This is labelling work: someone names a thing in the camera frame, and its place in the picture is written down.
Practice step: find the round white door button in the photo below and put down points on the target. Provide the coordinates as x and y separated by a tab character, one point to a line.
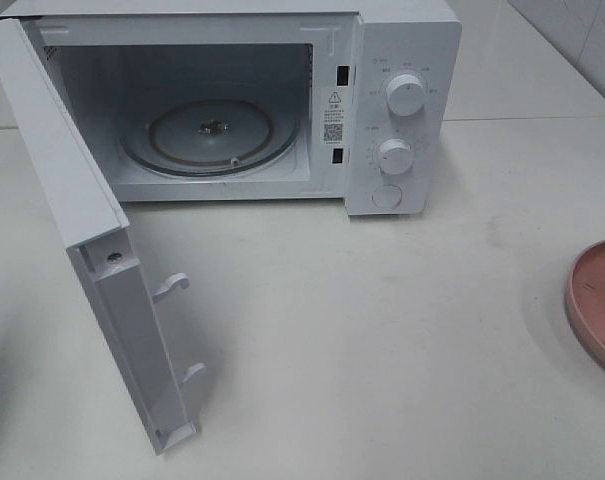
387	196

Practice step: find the white timer knob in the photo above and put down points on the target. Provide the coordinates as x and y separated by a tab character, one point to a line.
395	157

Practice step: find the white microwave door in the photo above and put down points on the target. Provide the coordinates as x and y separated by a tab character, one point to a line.
94	231

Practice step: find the pink round plate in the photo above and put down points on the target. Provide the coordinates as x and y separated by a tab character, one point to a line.
585	300

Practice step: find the glass microwave turntable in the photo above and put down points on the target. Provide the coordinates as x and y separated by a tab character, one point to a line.
207	138

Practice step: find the white barcode label sticker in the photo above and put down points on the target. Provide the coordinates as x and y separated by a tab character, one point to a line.
334	110

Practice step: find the white microwave oven body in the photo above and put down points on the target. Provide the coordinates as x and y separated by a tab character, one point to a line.
113	59

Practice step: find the upper white power knob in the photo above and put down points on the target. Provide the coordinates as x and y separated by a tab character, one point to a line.
405	94

